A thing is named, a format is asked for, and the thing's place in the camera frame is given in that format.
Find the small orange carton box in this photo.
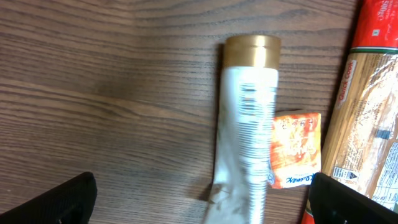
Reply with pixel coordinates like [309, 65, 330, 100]
[269, 110, 322, 189]

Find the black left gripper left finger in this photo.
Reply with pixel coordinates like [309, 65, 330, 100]
[1, 172, 97, 224]

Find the white tube gold cap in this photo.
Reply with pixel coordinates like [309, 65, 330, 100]
[203, 34, 281, 224]

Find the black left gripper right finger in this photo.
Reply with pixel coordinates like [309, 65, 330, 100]
[308, 172, 397, 224]

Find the orange spaghetti packet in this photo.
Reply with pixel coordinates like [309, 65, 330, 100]
[300, 0, 398, 224]

